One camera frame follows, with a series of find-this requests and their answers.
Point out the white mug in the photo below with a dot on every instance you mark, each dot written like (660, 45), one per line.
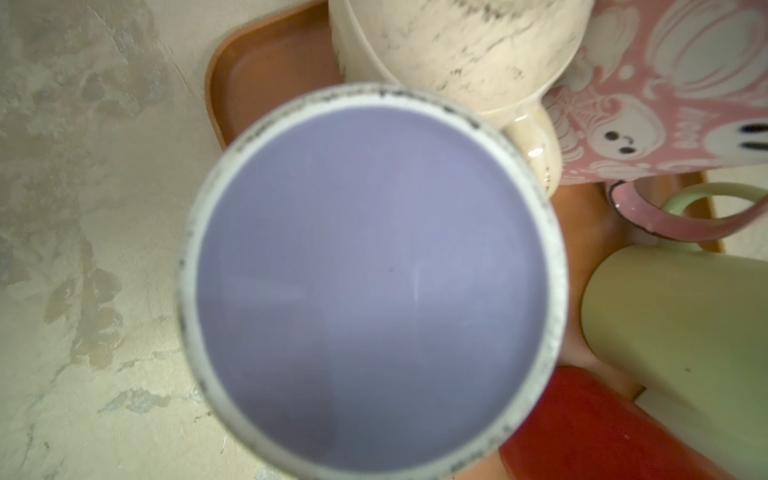
(734, 455)

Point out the light green mug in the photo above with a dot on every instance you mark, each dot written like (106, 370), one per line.
(682, 321)

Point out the purple mug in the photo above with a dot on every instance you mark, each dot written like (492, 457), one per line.
(372, 285)

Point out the orange plastic tray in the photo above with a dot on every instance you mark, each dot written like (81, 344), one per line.
(289, 54)

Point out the cream marbled mug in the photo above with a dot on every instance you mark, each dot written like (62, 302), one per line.
(496, 58)

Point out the pink ghost pattern mug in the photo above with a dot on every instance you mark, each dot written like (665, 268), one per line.
(663, 88)

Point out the red mug black handle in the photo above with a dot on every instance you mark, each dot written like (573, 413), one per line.
(583, 429)

